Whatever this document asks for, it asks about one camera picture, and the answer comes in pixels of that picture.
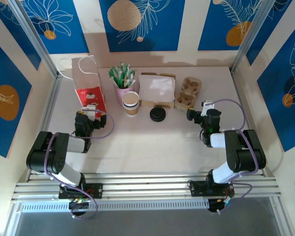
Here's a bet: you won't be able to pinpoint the red white paper bag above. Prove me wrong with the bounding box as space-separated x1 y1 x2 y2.
57 56 107 113

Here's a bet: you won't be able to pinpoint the cardboard napkin box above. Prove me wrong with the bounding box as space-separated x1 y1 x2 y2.
138 71 177 109

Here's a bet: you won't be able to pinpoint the pink cup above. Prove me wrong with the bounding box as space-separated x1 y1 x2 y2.
113 82 135 107

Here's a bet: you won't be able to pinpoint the white paper napkins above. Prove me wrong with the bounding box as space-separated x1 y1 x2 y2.
138 74 176 102

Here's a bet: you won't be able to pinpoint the kraft paper cup stack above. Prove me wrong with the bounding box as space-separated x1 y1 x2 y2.
122 100 139 117

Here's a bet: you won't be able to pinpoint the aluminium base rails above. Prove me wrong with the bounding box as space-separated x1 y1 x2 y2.
11 172 283 204

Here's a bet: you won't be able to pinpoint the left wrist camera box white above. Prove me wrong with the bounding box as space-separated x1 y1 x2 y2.
81 104 97 121

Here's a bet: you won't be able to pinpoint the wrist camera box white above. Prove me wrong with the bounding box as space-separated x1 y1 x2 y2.
201 100 216 117
81 104 97 121

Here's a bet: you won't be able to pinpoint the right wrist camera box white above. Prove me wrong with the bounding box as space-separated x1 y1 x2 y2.
201 100 216 117

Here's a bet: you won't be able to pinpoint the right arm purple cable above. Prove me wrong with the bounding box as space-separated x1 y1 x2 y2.
203 98 259 215

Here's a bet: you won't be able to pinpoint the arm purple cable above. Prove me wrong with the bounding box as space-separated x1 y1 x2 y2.
203 98 259 215
44 110 115 219

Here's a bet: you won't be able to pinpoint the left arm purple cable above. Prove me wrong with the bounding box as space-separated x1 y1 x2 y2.
44 110 115 219

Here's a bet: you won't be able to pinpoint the aluminium frame post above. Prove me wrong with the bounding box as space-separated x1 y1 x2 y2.
230 0 273 74
8 0 62 79

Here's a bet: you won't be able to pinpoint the slotted grey cable duct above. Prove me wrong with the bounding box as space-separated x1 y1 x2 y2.
22 199 209 212

